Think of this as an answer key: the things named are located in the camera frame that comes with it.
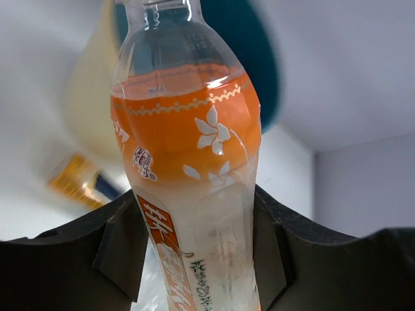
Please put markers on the orange juice bottle blue label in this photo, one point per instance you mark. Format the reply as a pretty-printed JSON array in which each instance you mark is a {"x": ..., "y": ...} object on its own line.
[{"x": 78, "y": 179}]

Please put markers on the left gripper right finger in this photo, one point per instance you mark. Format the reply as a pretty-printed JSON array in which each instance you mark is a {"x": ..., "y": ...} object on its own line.
[{"x": 302, "y": 265}]

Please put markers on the orange floral label bottle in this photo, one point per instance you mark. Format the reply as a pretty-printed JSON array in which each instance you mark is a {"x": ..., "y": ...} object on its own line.
[{"x": 187, "y": 120}]

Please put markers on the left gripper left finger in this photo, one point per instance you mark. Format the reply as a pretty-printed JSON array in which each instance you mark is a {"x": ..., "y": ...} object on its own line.
[{"x": 92, "y": 263}]

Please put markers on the teal and cream bin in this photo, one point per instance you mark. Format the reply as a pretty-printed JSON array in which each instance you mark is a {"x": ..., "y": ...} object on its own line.
[{"x": 87, "y": 95}]

